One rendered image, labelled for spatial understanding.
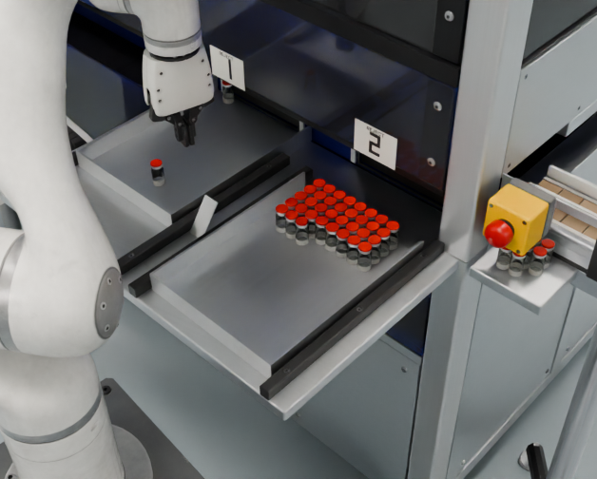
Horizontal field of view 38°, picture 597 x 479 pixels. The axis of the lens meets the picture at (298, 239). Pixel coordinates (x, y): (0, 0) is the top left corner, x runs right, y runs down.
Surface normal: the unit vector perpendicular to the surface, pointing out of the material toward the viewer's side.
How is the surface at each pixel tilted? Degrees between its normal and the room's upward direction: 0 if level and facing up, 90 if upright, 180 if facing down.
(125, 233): 0
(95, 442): 90
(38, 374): 30
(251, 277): 0
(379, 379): 90
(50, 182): 60
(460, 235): 90
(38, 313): 64
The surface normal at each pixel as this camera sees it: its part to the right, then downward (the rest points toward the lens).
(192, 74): 0.57, 0.56
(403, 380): -0.69, 0.50
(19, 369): 0.37, -0.39
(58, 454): 0.30, 0.65
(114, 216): -0.01, -0.73
